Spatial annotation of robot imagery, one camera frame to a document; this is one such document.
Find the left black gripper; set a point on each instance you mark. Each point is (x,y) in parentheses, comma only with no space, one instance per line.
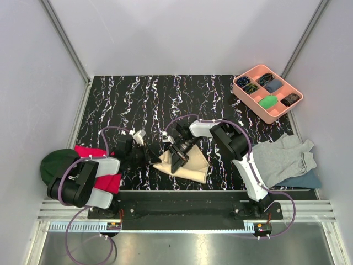
(147,157)

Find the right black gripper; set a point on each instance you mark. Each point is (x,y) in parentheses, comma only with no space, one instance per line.
(177,162)

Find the beige cloth napkin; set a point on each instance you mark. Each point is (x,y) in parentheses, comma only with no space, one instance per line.
(195,169)

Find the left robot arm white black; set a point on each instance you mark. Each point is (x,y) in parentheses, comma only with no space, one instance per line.
(87,176)

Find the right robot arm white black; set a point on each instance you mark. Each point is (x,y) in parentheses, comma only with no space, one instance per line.
(235,146)

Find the red folded cloth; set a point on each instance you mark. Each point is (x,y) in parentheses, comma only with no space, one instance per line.
(108,183)

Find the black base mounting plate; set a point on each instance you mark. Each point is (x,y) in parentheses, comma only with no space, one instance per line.
(133,204)

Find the dark green baseball cap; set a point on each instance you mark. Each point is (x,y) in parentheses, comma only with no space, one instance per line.
(53,161)

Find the blue patterned rolled sock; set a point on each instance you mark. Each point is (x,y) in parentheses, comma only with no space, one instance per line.
(242,81)

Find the yellow patterned rolled sock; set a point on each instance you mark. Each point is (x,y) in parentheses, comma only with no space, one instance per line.
(250,88)

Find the grey t-shirt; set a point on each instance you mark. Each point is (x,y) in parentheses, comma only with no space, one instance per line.
(285,158)

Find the green rolled sock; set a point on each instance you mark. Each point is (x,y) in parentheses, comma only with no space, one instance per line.
(268,102)

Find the pink divided tray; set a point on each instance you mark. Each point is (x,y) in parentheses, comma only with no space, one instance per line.
(251,101)

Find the grey-blue rolled sock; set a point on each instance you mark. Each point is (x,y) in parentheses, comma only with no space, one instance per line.
(273,85)

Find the dark multicolour rolled sock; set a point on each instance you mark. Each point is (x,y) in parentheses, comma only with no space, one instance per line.
(266,78)

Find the dark brown rolled sock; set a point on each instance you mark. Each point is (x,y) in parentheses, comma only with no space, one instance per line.
(290,99)

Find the blue folded cloth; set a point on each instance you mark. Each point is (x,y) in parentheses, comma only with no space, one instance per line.
(306,181)

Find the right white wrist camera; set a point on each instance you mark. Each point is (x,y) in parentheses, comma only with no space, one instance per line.
(166,138)

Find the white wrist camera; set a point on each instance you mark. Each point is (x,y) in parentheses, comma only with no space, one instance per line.
(138,137)
(166,138)

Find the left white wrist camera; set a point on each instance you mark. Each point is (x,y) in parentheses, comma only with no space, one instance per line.
(138,137)

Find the aluminium frame rail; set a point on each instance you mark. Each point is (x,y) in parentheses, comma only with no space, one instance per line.
(55,21)

